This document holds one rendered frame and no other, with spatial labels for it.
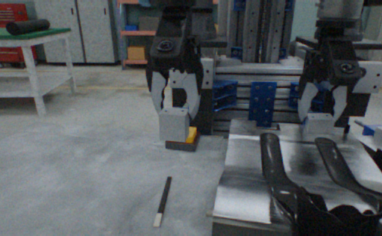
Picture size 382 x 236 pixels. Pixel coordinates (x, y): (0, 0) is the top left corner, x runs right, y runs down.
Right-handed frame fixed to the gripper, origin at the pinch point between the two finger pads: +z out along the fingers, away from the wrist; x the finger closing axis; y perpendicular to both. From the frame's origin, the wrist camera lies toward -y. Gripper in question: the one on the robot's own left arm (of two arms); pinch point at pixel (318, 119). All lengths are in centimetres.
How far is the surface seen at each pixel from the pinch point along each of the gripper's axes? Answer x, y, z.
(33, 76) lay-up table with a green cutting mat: 237, 177, 45
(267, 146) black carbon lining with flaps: 11.0, -8.9, 3.3
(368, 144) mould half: -11.9, 1.8, 5.9
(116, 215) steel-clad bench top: 36.6, -24.5, 11.6
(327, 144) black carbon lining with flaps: -0.8, -6.2, 2.9
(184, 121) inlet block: 26.5, -15.0, -3.3
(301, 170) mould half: 5.9, -16.6, 3.2
